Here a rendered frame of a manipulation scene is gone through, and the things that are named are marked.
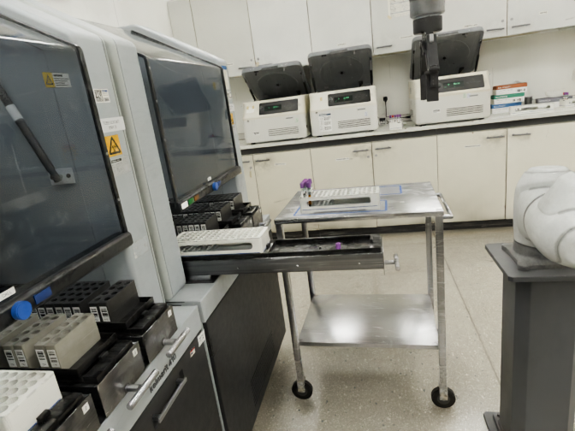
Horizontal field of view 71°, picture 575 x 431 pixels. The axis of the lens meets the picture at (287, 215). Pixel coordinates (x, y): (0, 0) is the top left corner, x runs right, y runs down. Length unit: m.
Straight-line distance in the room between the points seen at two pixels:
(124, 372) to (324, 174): 2.84
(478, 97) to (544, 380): 2.43
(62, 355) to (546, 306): 1.22
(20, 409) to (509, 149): 3.41
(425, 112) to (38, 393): 3.15
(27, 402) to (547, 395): 1.37
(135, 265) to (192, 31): 3.20
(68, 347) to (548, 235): 1.03
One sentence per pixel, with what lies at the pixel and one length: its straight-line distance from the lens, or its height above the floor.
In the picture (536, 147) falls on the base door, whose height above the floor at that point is 0.65.
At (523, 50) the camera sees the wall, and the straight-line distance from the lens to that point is 4.26.
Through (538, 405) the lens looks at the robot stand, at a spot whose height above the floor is 0.24.
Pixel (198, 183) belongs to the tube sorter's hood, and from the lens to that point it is 1.39.
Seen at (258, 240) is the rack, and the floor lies 0.85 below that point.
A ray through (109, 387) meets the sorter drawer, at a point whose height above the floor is 0.78.
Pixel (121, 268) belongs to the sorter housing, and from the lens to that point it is 1.07.
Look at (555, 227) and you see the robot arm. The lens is 1.09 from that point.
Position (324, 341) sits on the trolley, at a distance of 1.74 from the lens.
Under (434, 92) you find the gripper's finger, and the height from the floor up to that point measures 1.21.
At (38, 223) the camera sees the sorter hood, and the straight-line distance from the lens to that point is 0.83.
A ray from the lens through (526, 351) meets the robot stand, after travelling 1.46.
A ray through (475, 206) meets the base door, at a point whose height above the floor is 0.21.
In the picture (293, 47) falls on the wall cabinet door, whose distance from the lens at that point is 3.79.
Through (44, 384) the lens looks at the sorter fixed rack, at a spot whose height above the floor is 0.86.
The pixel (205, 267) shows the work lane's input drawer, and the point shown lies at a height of 0.78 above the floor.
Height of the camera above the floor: 1.25
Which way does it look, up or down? 16 degrees down
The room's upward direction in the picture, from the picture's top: 8 degrees counter-clockwise
